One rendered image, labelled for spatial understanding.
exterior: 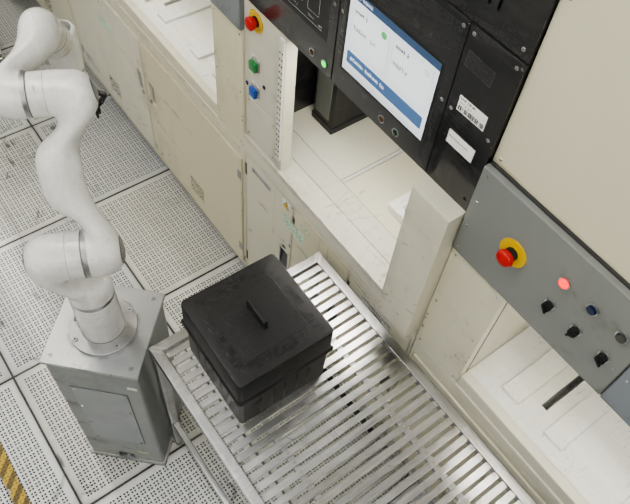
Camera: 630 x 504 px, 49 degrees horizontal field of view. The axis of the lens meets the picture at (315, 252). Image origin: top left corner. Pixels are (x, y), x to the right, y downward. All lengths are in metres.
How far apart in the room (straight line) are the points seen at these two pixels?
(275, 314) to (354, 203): 0.56
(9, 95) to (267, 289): 0.75
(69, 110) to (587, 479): 1.50
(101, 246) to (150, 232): 1.49
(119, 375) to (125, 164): 1.64
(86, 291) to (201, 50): 1.15
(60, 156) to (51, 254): 0.24
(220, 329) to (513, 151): 0.83
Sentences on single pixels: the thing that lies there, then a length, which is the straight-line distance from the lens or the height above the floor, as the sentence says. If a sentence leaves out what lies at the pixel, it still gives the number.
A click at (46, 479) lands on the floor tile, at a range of 2.77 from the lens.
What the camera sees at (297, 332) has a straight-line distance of 1.75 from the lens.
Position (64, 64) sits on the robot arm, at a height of 1.24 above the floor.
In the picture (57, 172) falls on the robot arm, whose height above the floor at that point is 1.34.
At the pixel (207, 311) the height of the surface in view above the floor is 1.01.
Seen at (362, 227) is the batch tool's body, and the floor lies 0.87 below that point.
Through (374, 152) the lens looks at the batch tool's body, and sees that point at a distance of 2.33.
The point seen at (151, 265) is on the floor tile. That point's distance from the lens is 3.09.
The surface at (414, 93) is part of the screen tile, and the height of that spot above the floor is 1.57.
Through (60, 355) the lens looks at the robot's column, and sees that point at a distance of 2.07.
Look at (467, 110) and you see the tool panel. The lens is 1.40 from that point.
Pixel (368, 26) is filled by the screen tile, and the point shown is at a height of 1.63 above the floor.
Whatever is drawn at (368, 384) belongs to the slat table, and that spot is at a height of 0.76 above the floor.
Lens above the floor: 2.56
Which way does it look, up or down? 55 degrees down
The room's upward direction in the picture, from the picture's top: 7 degrees clockwise
